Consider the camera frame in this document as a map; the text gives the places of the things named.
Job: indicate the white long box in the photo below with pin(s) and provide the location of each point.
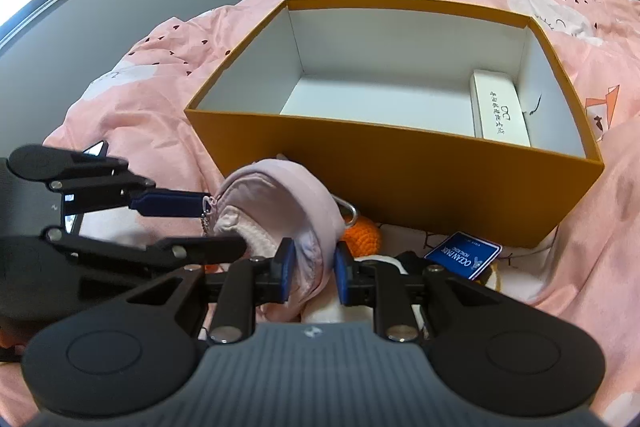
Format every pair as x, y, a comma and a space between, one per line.
500, 107

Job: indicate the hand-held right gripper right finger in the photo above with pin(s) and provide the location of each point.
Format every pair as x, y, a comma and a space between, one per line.
341, 274

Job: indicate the orange crochet fruit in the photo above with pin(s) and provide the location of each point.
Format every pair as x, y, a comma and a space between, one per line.
365, 234

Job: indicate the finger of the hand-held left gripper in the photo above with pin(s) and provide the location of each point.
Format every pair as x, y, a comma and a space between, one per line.
170, 204
200, 249

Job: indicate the pink pouch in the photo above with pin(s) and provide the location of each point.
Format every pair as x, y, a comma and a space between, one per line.
280, 207

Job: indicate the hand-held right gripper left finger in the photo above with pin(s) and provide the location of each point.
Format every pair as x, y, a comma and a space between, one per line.
286, 269

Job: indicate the silver carabiner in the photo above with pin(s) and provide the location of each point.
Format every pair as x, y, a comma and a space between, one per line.
354, 208

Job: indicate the orange cardboard box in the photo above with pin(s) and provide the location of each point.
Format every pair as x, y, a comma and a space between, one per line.
400, 187

